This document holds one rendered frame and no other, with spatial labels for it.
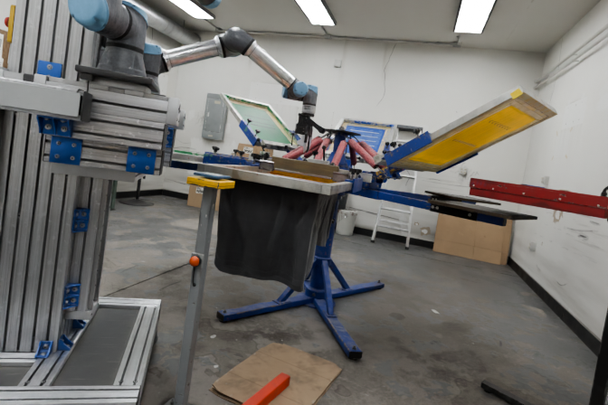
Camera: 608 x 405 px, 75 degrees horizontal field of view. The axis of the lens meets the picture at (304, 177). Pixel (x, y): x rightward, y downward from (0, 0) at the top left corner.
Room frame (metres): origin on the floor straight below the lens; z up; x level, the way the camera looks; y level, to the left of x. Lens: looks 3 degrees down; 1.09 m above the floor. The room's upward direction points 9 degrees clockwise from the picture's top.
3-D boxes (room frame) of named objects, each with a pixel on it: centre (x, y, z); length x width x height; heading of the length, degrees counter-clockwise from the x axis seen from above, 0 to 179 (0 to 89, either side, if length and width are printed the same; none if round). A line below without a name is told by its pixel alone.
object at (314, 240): (1.86, -0.12, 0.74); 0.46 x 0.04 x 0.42; 164
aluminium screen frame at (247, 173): (1.97, 0.06, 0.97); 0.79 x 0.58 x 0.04; 164
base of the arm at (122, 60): (1.34, 0.66, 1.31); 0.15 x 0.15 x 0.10
